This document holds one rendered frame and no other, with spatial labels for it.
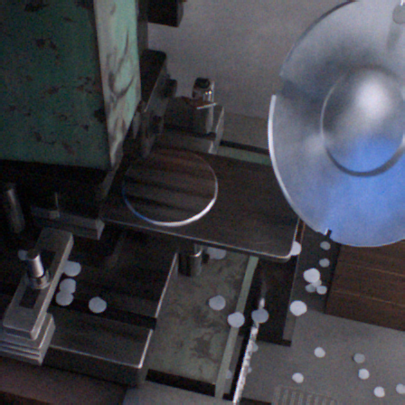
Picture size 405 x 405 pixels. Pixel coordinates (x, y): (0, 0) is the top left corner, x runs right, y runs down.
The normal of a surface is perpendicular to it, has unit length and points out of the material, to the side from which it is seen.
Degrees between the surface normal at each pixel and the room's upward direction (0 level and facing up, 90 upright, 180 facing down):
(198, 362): 0
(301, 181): 55
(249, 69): 0
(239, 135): 0
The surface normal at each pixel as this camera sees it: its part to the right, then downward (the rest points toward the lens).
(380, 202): -0.71, -0.02
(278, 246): 0.01, -0.58
